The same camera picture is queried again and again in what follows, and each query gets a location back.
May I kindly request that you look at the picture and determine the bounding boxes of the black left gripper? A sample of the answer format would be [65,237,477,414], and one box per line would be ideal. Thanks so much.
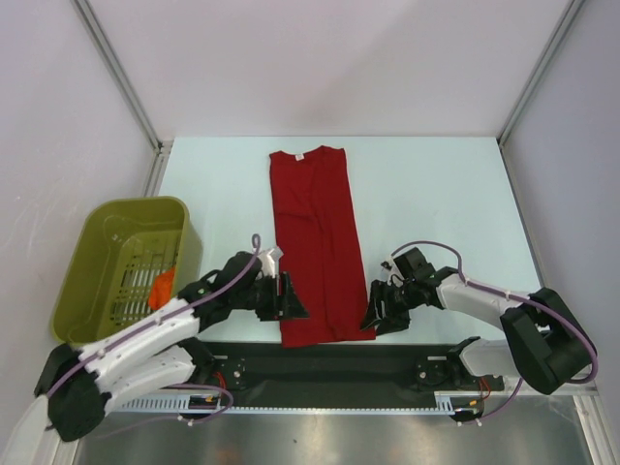
[232,271,308,322]

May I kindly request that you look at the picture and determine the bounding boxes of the red t shirt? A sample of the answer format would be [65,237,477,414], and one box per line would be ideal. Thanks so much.
[269,146,376,348]

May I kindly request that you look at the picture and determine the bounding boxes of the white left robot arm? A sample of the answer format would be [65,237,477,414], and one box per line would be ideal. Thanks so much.
[34,248,309,442]

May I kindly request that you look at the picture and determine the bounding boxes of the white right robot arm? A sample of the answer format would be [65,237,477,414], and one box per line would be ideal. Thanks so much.
[360,241,599,394]

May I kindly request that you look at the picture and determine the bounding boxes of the orange garment in basket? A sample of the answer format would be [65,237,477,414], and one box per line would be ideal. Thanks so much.
[147,266,175,311]

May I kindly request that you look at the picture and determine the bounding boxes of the olive green plastic basket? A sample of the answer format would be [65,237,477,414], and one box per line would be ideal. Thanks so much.
[51,197,202,345]

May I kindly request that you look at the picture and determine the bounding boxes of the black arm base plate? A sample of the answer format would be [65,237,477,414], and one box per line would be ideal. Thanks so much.
[193,342,505,403]

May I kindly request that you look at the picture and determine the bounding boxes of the white slotted cable duct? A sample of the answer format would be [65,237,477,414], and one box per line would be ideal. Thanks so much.
[114,390,481,416]

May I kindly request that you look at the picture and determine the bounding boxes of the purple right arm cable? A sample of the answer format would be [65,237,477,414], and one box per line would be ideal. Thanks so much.
[389,240,600,428]

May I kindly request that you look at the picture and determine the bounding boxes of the left aluminium corner post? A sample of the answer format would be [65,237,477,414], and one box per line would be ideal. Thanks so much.
[71,0,173,198]

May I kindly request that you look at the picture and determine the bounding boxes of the aluminium corner post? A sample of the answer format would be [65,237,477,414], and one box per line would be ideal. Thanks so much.
[71,0,173,198]
[496,0,588,151]

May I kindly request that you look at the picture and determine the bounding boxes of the aluminium front frame rail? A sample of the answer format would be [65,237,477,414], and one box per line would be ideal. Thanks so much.
[553,382,598,396]

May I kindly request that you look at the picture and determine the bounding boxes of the right aluminium corner post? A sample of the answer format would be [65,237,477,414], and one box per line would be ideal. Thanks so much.
[496,0,588,151]

